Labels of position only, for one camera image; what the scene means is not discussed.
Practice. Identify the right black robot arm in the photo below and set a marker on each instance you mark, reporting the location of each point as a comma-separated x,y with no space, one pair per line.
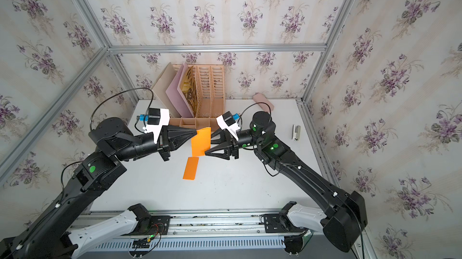
340,216

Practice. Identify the beige board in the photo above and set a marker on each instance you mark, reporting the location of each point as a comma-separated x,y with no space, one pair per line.
160,86

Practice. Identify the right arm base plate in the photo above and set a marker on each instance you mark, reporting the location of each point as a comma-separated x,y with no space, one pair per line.
276,223

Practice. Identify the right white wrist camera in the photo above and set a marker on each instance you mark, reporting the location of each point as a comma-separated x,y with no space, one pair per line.
229,122

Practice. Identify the small grey stapler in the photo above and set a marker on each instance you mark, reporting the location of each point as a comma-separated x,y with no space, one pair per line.
296,132

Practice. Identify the peach desk organizer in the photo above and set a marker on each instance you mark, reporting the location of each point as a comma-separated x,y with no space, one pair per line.
210,84

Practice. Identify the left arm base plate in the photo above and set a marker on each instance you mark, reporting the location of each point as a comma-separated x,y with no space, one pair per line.
151,226

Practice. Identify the white perforated cable tray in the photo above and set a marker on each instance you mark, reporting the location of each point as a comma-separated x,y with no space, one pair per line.
191,244

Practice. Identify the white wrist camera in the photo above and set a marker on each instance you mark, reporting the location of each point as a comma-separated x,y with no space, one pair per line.
154,121
229,122

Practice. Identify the yellow patterned book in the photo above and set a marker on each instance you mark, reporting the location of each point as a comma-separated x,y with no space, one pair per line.
188,88

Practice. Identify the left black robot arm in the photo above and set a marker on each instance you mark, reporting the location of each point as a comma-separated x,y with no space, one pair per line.
48,237

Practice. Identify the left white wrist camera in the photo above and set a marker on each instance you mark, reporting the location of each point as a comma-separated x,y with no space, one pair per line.
154,121

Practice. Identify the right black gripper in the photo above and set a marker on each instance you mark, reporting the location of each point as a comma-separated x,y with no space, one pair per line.
231,143

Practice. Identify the orange square paper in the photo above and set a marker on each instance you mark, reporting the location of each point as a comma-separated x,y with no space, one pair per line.
201,142
191,168

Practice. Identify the aluminium mounting rail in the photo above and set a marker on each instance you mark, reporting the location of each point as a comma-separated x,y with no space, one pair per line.
237,222

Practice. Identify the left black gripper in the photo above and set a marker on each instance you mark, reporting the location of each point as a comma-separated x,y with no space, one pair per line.
167,138

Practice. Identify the pink board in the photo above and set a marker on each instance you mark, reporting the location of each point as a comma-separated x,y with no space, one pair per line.
176,96

